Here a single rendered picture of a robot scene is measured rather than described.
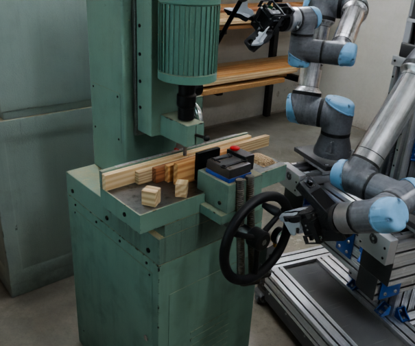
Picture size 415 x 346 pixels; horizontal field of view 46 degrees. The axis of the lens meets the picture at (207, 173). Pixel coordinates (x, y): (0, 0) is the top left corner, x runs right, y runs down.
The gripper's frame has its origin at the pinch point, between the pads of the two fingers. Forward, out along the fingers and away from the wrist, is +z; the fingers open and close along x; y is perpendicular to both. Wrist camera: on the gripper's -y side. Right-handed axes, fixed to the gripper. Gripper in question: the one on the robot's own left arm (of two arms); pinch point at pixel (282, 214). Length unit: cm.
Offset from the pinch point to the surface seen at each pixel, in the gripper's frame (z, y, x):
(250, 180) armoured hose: 9.1, -10.7, 0.9
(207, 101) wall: 273, -54, 191
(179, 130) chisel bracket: 27.3, -31.0, -4.4
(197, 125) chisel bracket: 23.4, -30.4, -0.2
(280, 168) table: 23.6, -7.7, 25.8
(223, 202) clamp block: 13.7, -7.5, -7.2
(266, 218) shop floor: 144, 38, 108
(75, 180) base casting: 69, -28, -26
